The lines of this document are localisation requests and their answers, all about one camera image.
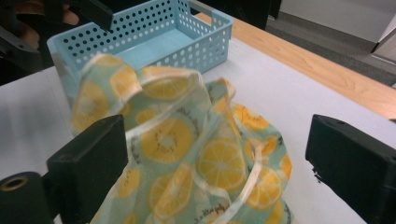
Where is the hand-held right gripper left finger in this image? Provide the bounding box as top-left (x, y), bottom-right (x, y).
top-left (46, 114), bottom-right (129, 224)

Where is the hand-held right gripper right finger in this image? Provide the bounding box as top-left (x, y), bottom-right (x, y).
top-left (304, 114), bottom-right (396, 224)

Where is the blue perforated plastic basket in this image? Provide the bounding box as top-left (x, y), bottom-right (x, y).
top-left (46, 0), bottom-right (234, 105)

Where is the lemon print cloth bag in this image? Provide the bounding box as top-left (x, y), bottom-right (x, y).
top-left (69, 52), bottom-right (294, 224)

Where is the white table mat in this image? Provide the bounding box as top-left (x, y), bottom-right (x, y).
top-left (0, 36), bottom-right (396, 224)

